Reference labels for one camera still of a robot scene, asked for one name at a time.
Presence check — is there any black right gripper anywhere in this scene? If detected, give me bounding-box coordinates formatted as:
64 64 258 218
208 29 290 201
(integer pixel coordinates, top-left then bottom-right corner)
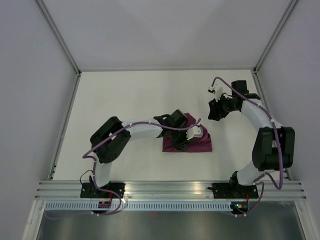
207 93 237 122

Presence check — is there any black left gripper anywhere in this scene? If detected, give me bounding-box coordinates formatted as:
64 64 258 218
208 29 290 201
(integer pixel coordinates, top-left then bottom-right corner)
169 126 193 153

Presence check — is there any purple cloth napkin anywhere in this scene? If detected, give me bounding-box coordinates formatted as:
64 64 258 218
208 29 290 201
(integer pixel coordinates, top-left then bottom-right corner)
160 112 213 153

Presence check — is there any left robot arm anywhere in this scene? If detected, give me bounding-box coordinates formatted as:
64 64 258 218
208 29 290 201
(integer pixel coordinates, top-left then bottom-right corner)
84 109 198 198

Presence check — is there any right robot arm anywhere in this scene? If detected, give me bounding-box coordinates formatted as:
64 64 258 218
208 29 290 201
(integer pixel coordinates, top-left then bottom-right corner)
208 80 295 198

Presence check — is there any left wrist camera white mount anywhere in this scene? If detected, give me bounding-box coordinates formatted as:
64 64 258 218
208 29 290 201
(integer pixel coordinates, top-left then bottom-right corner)
186 125 204 140

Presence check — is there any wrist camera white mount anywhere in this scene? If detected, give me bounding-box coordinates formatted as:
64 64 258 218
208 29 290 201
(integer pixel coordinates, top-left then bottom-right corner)
207 85 224 102
186 125 204 140

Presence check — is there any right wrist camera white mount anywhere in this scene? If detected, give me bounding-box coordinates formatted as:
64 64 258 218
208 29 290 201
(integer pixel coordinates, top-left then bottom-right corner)
207 85 224 102

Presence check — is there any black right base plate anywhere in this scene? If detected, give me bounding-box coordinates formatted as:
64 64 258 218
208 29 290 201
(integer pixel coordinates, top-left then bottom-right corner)
207 182 259 200

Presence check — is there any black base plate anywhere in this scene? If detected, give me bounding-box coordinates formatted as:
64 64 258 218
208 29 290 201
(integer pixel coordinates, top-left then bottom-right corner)
207 182 259 200
80 182 125 199

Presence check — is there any white slotted cable duct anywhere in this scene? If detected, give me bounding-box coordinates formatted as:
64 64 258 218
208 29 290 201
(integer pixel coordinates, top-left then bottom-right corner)
45 200 232 212

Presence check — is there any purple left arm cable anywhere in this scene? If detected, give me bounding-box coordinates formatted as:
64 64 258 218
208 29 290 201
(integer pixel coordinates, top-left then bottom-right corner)
44 117 202 221

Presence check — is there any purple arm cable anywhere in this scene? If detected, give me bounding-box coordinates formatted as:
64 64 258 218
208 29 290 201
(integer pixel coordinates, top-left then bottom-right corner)
44 117 202 221
211 76 286 201

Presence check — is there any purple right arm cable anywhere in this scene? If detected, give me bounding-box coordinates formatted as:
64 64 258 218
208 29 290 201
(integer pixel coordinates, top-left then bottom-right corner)
211 76 286 201

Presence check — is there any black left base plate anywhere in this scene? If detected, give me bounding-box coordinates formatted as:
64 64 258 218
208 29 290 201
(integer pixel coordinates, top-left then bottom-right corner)
80 182 125 199

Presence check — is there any aluminium frame post right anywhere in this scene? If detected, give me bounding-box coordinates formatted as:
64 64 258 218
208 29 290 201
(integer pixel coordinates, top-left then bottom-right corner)
252 0 300 75

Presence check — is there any aluminium frame post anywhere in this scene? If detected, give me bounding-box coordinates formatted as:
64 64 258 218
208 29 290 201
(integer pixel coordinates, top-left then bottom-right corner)
34 0 81 76
252 0 300 75

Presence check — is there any aluminium front rail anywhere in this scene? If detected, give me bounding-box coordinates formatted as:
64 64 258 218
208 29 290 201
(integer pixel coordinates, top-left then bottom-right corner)
34 180 307 202

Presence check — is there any aluminium frame post left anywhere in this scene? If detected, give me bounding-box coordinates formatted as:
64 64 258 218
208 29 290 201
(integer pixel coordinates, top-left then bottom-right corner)
34 0 81 76

